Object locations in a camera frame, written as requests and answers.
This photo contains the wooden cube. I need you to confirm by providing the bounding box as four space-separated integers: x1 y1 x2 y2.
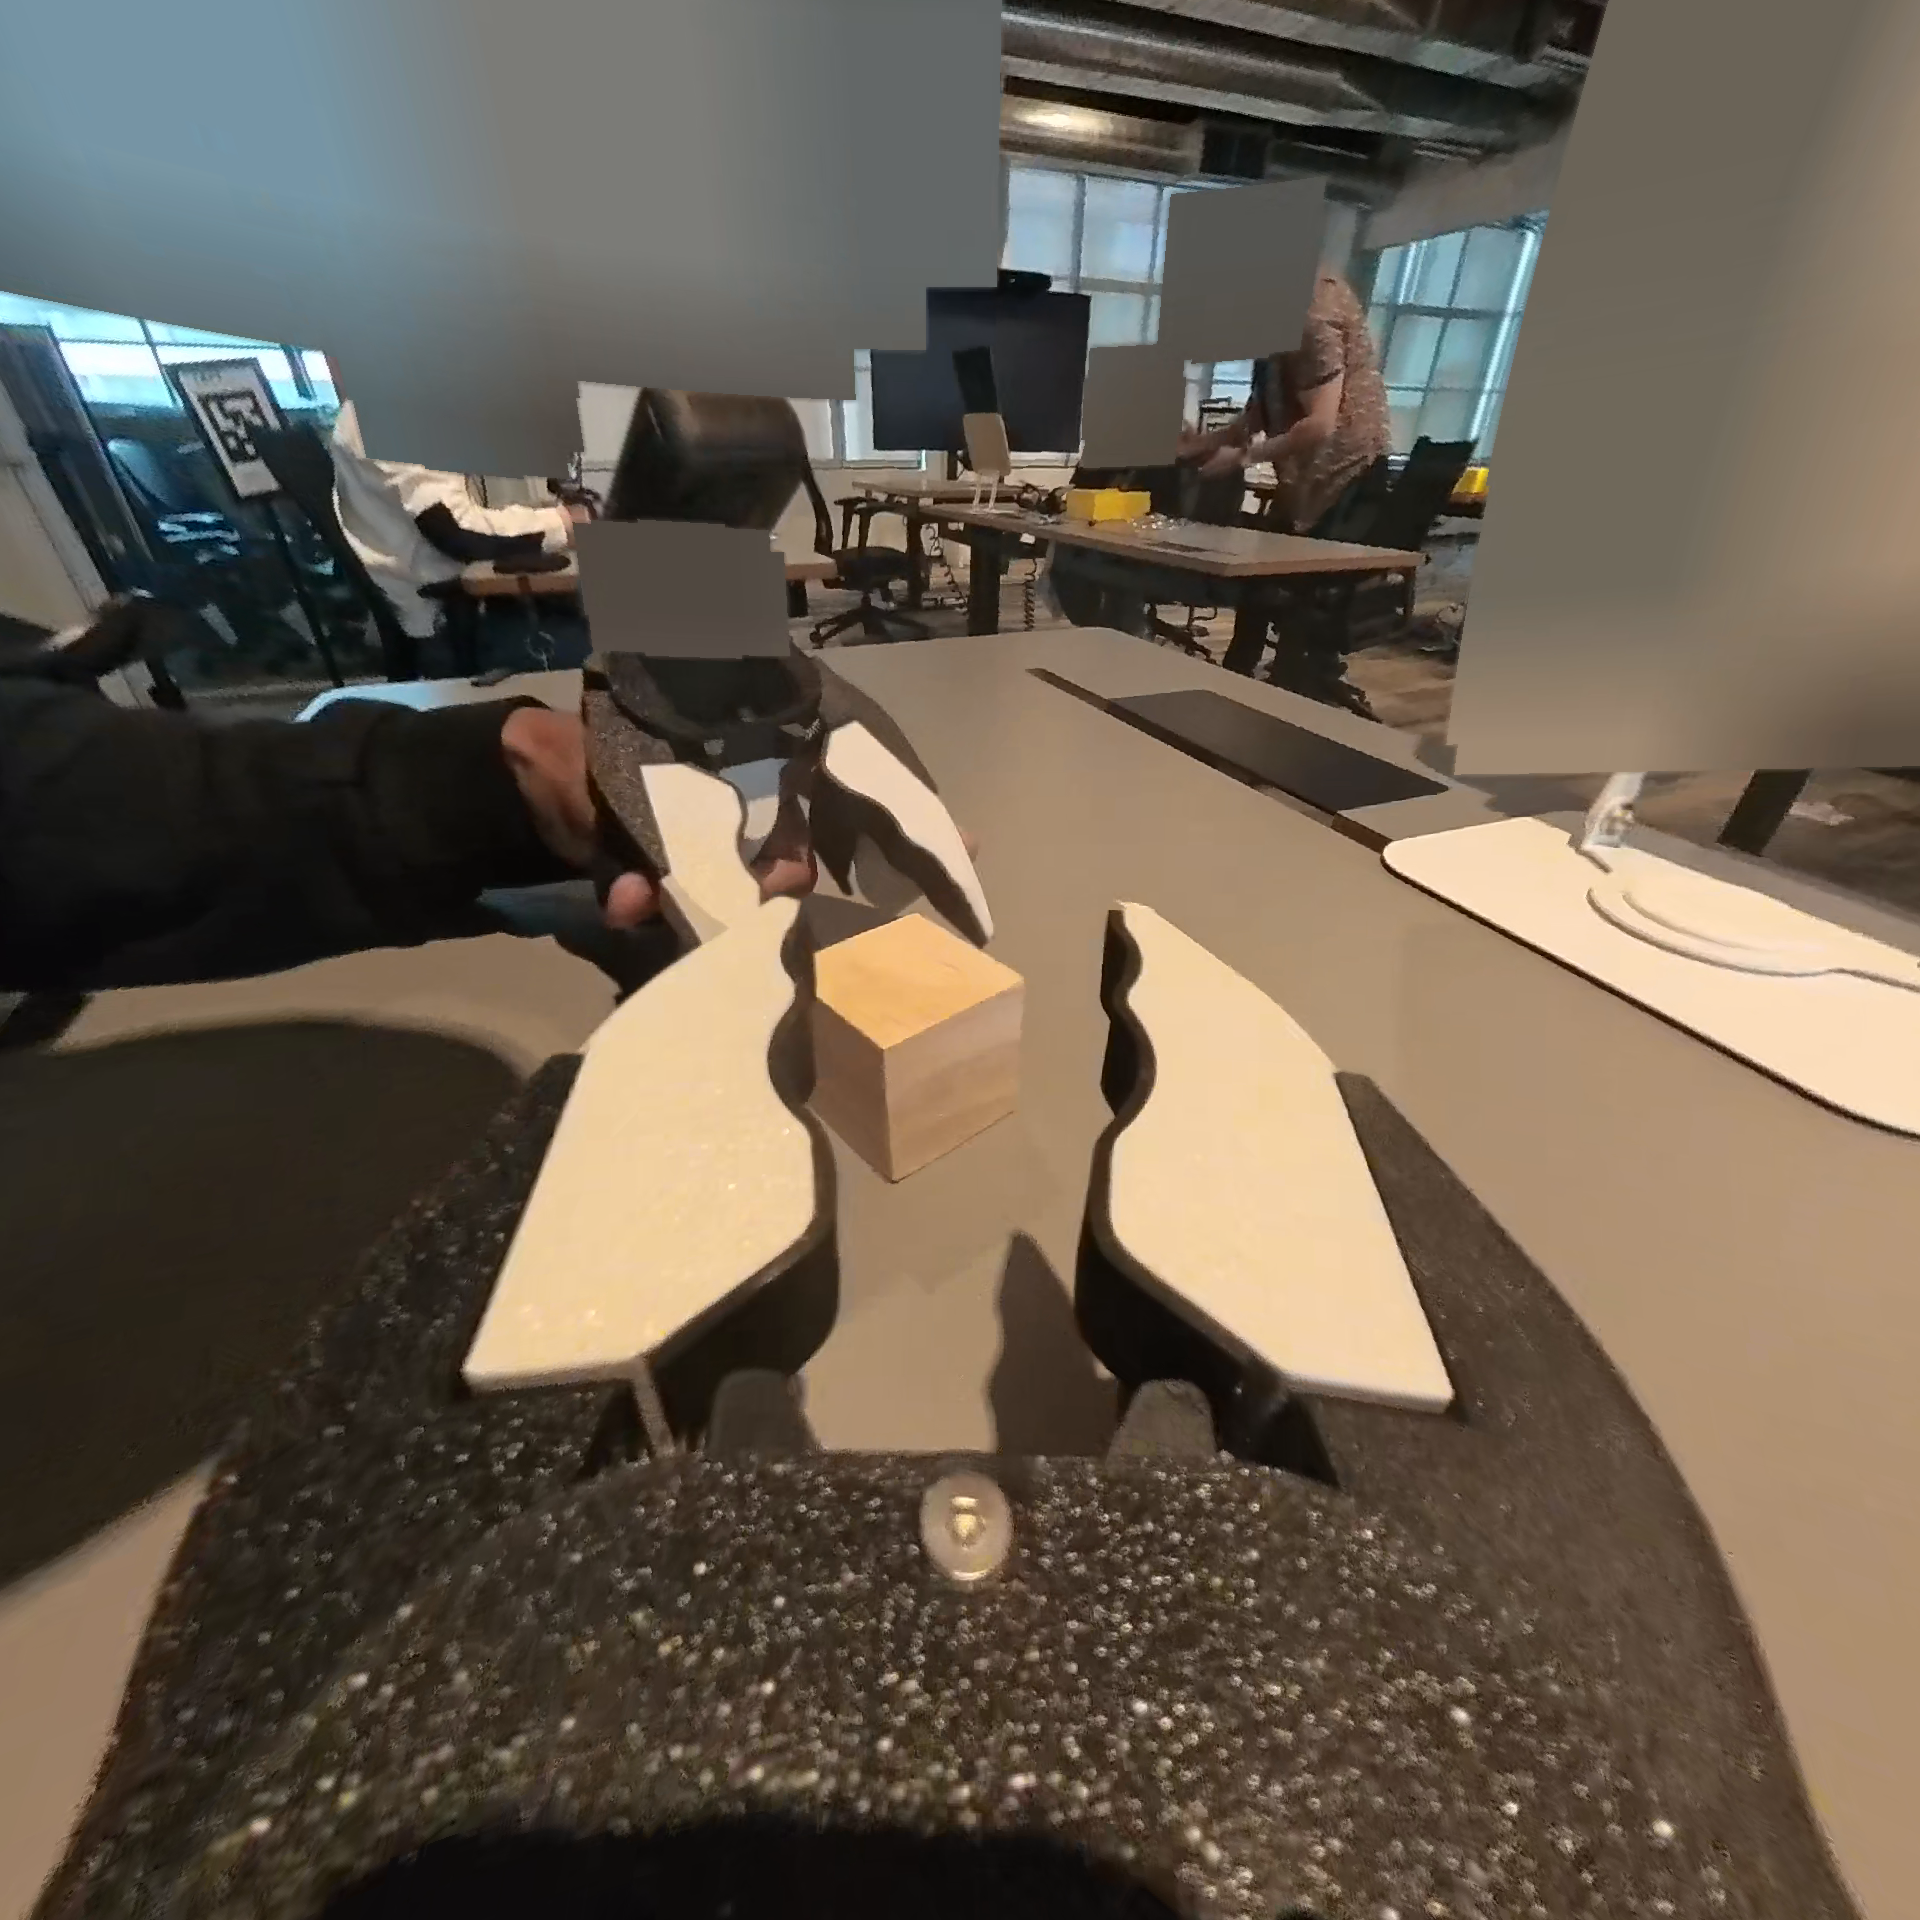
807 911 1029 1186

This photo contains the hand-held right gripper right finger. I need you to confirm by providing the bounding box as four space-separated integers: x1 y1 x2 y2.
1078 899 1458 1442

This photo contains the white monitor stand base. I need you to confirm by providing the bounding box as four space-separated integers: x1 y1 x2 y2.
1572 774 1920 995

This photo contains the black monitor stand leg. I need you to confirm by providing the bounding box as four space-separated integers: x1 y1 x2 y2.
1713 764 1810 857

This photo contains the small black monitor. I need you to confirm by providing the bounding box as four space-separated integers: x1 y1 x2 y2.
868 346 965 455

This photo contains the black desk pad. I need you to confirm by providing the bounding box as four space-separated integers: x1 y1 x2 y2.
1114 687 1453 822

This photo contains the person's left forearm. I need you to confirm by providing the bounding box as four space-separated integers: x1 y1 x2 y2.
0 612 600 995

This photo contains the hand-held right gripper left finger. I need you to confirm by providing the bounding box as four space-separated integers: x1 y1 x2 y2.
460 895 844 1455

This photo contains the wooden desk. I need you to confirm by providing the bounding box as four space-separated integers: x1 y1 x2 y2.
920 501 1428 679

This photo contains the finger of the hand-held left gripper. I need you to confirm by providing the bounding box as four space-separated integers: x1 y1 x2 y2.
810 720 999 947
639 762 769 947

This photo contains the black office chair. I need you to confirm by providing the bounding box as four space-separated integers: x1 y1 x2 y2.
792 446 935 649
1318 436 1483 664

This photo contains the person's left hand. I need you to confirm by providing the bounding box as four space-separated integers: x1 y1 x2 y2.
499 700 825 931

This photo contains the white desk mat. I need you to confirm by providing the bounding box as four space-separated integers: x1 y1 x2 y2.
1380 812 1920 1136

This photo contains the printed marker board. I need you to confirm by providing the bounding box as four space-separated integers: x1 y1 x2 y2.
178 357 290 500

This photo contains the large black monitor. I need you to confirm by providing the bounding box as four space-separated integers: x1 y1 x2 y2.
928 286 1095 456

